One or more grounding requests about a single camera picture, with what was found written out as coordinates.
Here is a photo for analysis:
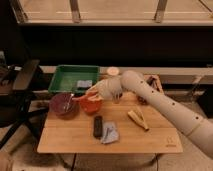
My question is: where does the wooden folding table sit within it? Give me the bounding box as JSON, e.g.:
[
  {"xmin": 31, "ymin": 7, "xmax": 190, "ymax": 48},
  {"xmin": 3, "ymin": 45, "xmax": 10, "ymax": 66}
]
[{"xmin": 37, "ymin": 92, "xmax": 183, "ymax": 154}]

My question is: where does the black chair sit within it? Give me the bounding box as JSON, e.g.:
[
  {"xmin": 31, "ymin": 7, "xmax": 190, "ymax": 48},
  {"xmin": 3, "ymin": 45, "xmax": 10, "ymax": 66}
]
[{"xmin": 0, "ymin": 60, "xmax": 48, "ymax": 149}]

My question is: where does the purple bowl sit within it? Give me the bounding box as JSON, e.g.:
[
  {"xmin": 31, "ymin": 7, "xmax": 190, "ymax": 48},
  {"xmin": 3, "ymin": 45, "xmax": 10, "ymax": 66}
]
[{"xmin": 49, "ymin": 93, "xmax": 79, "ymax": 120}]

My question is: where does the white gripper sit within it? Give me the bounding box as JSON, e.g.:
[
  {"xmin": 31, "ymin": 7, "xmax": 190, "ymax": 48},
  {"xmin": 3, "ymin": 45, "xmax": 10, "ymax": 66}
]
[{"xmin": 85, "ymin": 77, "xmax": 123, "ymax": 101}]

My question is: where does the small metal cup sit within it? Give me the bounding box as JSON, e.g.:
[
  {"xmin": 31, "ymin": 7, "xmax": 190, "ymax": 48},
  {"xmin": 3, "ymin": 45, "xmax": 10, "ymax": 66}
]
[{"xmin": 113, "ymin": 93, "xmax": 123, "ymax": 104}]

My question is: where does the red bowl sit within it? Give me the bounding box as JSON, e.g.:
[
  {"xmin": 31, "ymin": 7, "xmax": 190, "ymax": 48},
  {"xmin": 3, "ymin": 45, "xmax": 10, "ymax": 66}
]
[{"xmin": 79, "ymin": 99, "xmax": 102, "ymax": 115}]

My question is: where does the black remote control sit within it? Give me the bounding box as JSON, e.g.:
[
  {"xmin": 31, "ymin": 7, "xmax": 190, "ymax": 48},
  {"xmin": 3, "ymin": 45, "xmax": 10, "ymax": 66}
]
[{"xmin": 93, "ymin": 116, "xmax": 103, "ymax": 138}]

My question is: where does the brown pine cone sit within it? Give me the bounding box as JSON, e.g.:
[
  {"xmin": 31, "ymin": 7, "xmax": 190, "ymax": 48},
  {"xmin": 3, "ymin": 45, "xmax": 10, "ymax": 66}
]
[{"xmin": 137, "ymin": 96, "xmax": 148, "ymax": 105}]

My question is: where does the green plastic tray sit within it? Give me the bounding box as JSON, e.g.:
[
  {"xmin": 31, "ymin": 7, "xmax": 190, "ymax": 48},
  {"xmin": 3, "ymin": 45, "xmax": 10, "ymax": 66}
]
[{"xmin": 48, "ymin": 65, "xmax": 100, "ymax": 94}]

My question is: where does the orange red pepper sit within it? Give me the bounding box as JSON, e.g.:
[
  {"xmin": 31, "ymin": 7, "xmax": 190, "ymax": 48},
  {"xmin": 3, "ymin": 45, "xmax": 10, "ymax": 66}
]
[{"xmin": 72, "ymin": 95, "xmax": 97, "ymax": 101}]

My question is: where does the clear jar with white lid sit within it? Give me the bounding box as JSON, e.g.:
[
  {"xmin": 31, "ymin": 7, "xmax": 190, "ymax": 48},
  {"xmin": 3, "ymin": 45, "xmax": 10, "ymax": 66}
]
[{"xmin": 107, "ymin": 67, "xmax": 119, "ymax": 76}]

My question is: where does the small blue sponge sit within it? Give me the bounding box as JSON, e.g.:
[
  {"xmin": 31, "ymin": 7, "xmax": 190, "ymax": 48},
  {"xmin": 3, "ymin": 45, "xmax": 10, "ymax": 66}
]
[{"xmin": 77, "ymin": 80, "xmax": 92, "ymax": 88}]

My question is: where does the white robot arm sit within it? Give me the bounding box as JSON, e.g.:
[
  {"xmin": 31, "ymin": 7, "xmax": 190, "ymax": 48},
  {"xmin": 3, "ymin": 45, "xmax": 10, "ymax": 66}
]
[{"xmin": 86, "ymin": 70, "xmax": 213, "ymax": 159}]

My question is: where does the grey blue cloth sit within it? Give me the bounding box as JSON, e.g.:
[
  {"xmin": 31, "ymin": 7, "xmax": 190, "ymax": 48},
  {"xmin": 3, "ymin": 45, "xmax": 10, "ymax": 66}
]
[{"xmin": 101, "ymin": 122, "xmax": 119, "ymax": 144}]

